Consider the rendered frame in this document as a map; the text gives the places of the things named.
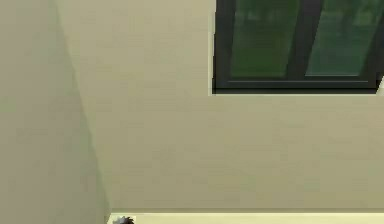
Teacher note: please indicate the grey spiky object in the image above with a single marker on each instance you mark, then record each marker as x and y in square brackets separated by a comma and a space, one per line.
[124, 220]

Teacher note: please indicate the black framed window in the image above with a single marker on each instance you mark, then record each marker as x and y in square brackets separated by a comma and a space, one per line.
[301, 43]

